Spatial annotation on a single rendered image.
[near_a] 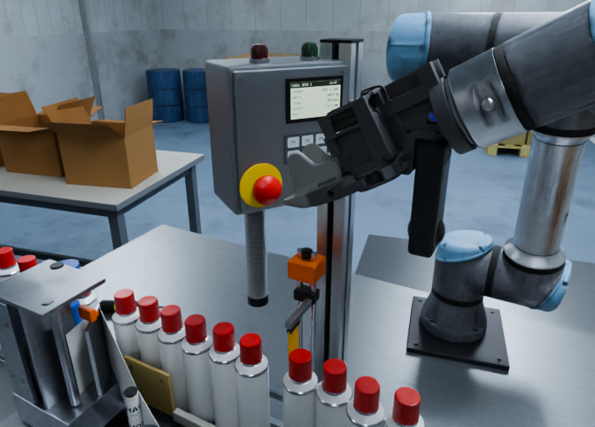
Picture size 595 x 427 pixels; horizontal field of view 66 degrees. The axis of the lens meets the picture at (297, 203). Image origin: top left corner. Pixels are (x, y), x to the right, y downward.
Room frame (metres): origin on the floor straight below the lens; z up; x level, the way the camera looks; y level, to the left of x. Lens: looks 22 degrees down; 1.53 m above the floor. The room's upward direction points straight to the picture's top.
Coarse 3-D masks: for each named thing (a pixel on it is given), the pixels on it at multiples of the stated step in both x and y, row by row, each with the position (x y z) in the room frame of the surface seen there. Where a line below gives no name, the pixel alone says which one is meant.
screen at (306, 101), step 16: (288, 80) 0.58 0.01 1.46; (304, 80) 0.59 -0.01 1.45; (320, 80) 0.60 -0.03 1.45; (336, 80) 0.61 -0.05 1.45; (288, 96) 0.58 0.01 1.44; (304, 96) 0.59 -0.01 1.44; (320, 96) 0.60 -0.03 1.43; (336, 96) 0.61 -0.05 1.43; (288, 112) 0.58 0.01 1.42; (304, 112) 0.59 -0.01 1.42; (320, 112) 0.60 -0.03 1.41
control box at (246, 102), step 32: (224, 64) 0.58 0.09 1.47; (256, 64) 0.58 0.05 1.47; (288, 64) 0.59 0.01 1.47; (320, 64) 0.61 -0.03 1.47; (224, 96) 0.57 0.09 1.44; (256, 96) 0.56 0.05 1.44; (224, 128) 0.57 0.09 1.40; (256, 128) 0.56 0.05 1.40; (288, 128) 0.58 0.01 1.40; (320, 128) 0.60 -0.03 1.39; (224, 160) 0.58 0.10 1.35; (256, 160) 0.56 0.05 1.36; (224, 192) 0.59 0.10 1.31; (288, 192) 0.58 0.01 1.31
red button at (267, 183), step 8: (264, 176) 0.54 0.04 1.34; (272, 176) 0.54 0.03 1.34; (256, 184) 0.54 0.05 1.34; (264, 184) 0.53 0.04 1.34; (272, 184) 0.54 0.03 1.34; (280, 184) 0.55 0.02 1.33; (256, 192) 0.53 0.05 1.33; (264, 192) 0.53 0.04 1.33; (272, 192) 0.54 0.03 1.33; (280, 192) 0.54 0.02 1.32; (256, 200) 0.54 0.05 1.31; (264, 200) 0.53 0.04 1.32; (272, 200) 0.54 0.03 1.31
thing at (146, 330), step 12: (144, 300) 0.65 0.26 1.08; (156, 300) 0.65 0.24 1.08; (144, 312) 0.64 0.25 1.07; (156, 312) 0.65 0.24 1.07; (144, 324) 0.64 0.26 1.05; (156, 324) 0.64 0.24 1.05; (144, 336) 0.63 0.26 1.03; (156, 336) 0.63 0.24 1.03; (144, 348) 0.63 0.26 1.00; (156, 348) 0.63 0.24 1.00; (144, 360) 0.63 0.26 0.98; (156, 360) 0.63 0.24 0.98
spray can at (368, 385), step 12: (360, 384) 0.46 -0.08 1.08; (372, 384) 0.46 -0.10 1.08; (360, 396) 0.45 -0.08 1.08; (372, 396) 0.45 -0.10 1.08; (348, 408) 0.47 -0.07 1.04; (360, 408) 0.45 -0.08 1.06; (372, 408) 0.45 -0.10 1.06; (348, 420) 0.46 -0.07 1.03; (360, 420) 0.45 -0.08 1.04; (372, 420) 0.44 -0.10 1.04
